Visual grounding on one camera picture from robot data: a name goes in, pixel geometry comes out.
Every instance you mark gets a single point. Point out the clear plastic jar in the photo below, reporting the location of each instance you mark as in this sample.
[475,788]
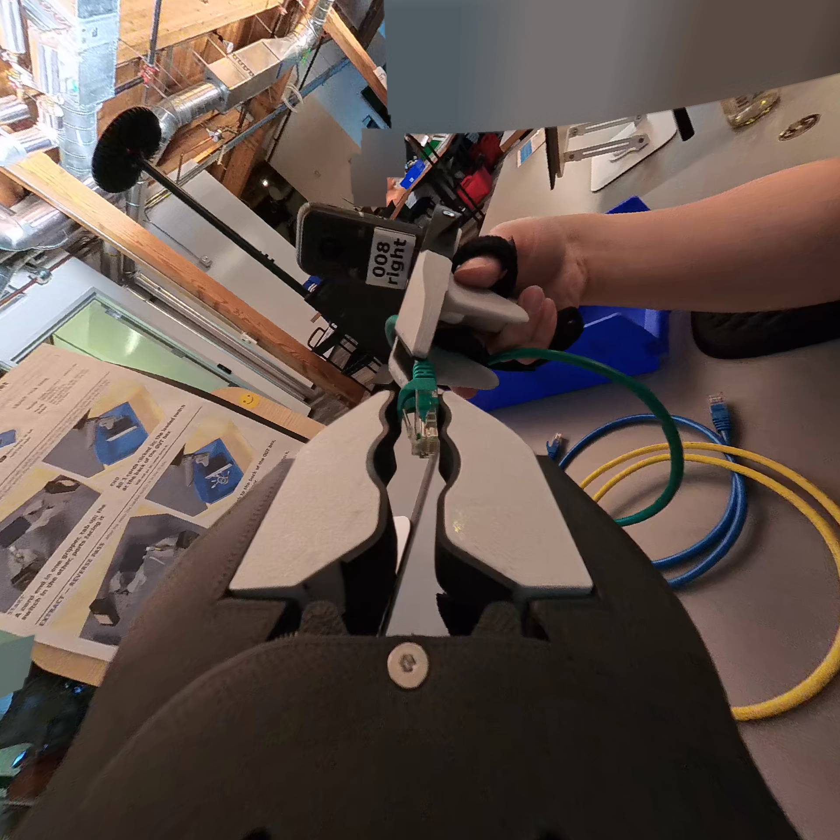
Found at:
[751,108]

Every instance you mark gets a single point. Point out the printed instruction sheet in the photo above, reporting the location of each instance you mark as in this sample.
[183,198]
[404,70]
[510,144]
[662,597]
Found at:
[65,420]

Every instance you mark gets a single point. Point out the black flat panel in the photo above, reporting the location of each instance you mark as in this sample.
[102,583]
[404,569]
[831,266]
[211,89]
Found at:
[553,154]

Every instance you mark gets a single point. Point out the red storage bin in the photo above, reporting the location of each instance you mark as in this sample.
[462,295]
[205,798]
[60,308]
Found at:
[476,184]

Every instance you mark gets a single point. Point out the large rectangular silver duct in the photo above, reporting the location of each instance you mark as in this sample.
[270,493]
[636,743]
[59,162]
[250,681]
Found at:
[85,79]

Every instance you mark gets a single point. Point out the blue plastic bin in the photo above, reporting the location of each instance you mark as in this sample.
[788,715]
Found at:
[610,354]

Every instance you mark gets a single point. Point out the person's right hand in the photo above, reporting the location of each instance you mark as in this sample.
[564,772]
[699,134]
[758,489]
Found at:
[551,269]

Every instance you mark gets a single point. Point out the white metal display stand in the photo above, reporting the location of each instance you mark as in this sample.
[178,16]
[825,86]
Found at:
[630,164]

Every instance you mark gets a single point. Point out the round silver elbow duct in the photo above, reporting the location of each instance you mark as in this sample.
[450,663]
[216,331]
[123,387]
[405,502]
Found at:
[26,229]

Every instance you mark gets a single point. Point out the round metal desk grommet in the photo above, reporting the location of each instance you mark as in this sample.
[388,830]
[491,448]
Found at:
[799,127]

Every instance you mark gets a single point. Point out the person's right forearm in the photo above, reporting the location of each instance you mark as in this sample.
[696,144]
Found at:
[722,243]

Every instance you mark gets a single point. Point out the small rectangular silver duct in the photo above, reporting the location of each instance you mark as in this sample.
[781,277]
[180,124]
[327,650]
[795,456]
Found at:
[249,65]

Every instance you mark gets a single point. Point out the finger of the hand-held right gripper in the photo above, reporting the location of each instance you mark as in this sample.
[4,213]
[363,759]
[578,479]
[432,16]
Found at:
[459,377]
[423,302]

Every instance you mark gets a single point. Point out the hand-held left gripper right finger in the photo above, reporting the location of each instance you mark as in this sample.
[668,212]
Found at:
[512,525]

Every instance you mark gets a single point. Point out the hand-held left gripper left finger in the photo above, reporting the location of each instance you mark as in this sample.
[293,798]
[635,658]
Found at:
[315,518]

